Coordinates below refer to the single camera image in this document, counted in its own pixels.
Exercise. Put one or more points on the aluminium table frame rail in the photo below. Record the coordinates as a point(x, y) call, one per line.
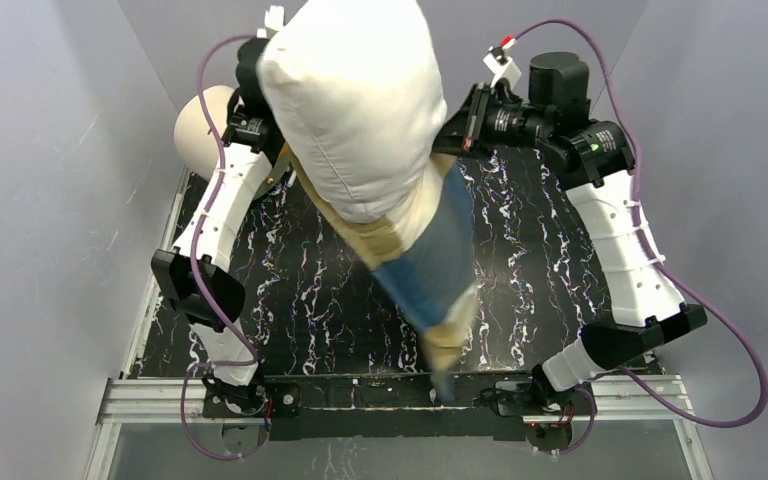
point(334, 347)

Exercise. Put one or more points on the white pillow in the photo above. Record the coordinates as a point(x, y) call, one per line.
point(356, 91)

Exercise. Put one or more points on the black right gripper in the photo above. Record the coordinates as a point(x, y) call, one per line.
point(476, 115)

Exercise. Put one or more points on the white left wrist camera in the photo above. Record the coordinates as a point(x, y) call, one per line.
point(274, 21)

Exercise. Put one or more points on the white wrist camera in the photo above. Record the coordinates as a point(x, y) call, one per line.
point(501, 64)
point(274, 21)

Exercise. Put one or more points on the blue beige white pillowcase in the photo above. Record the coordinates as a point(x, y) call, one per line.
point(421, 252)

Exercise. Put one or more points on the round cream drawer cabinet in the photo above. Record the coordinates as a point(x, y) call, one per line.
point(193, 140)

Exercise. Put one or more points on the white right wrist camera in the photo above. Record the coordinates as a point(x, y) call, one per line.
point(501, 64)

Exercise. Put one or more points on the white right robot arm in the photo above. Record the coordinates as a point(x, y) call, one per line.
point(593, 163)

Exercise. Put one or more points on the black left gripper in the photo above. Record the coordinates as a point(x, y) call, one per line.
point(251, 72)

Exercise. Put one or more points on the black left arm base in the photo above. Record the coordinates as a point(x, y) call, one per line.
point(254, 405)

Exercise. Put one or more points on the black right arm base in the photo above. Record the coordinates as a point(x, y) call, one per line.
point(536, 407)

